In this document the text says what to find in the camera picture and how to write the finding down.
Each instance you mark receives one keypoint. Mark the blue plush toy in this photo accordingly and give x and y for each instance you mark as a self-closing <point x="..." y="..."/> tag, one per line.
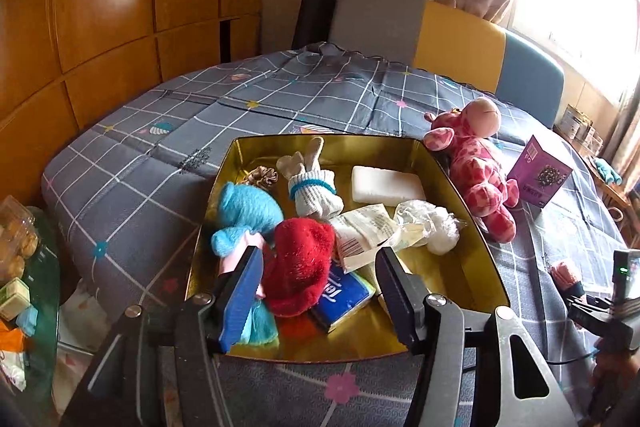
<point x="607" y="172"/>

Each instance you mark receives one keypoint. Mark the pink fuzzy sock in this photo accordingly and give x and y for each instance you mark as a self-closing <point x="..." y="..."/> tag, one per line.
<point x="231" y="259"/>

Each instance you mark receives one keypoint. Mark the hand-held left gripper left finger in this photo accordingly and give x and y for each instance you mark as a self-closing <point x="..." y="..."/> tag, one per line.
<point x="240" y="302"/>

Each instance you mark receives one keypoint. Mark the wooden desk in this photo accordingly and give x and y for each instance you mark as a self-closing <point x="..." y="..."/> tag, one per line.
<point x="612" y="197"/>

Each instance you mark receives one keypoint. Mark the clear pastry container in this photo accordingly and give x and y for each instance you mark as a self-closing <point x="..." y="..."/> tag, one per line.
<point x="17" y="237"/>

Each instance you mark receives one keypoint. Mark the purple cardboard box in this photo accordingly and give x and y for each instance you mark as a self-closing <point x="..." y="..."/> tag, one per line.
<point x="540" y="177"/>

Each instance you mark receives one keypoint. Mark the grey checked bedsheet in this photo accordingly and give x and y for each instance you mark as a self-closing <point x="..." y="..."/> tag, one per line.
<point x="150" y="187"/>

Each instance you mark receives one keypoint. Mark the blue pocket tissue pack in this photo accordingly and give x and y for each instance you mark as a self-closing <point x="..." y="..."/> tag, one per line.
<point x="345" y="294"/>

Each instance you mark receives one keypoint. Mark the white printed plastic packet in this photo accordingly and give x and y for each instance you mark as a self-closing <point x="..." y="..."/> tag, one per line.
<point x="360" y="232"/>

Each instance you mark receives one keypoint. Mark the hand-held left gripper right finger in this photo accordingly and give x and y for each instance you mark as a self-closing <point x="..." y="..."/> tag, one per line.
<point x="400" y="302"/>

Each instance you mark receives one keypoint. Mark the white plastic bag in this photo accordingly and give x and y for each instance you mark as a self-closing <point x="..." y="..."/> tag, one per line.
<point x="440" y="229"/>

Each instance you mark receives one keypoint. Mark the grey yellow blue headboard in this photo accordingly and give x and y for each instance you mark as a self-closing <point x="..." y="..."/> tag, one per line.
<point x="450" y="42"/>

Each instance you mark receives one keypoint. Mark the gold tin box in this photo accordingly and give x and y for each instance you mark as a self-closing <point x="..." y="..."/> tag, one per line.
<point x="450" y="277"/>

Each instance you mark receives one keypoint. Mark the white knit gloves blue cuff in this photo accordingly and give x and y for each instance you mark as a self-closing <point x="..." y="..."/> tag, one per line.
<point x="315" y="194"/>

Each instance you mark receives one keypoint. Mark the glass side table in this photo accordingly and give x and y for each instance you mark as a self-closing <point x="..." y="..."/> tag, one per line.
<point x="40" y="267"/>

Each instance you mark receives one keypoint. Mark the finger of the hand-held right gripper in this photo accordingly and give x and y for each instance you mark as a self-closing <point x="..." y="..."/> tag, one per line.
<point x="590" y="304"/>

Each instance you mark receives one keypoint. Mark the green white small box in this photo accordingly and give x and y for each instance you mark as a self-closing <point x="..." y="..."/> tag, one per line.
<point x="12" y="299"/>

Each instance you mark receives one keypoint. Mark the white printed cloth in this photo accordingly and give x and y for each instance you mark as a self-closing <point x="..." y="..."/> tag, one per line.
<point x="85" y="307"/>

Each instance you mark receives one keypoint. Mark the black rolled mat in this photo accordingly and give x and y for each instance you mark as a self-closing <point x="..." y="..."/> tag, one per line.
<point x="317" y="7"/>

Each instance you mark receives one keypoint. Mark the white soap bar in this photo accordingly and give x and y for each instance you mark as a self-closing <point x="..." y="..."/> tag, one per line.
<point x="385" y="184"/>

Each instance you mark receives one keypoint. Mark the red fuzzy sock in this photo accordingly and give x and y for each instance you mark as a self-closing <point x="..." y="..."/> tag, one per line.
<point x="300" y="262"/>

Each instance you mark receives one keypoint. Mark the brown satin scrunchie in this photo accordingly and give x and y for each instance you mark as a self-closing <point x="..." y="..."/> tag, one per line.
<point x="262" y="177"/>

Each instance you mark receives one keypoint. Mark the pink giraffe plush toy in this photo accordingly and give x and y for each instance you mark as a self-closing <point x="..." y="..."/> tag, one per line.
<point x="475" y="167"/>

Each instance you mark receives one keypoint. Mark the pink towel roll navy band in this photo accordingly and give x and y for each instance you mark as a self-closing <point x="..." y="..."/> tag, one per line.
<point x="565" y="272"/>

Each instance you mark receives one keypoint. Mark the wooden wardrobe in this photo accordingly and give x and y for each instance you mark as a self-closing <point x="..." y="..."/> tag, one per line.
<point x="100" y="32"/>

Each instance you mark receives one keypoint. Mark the person's right hand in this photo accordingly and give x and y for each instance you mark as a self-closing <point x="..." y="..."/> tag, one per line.
<point x="607" y="364"/>

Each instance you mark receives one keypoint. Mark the orange plastic bag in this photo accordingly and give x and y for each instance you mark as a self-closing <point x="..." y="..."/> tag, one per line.
<point x="10" y="339"/>

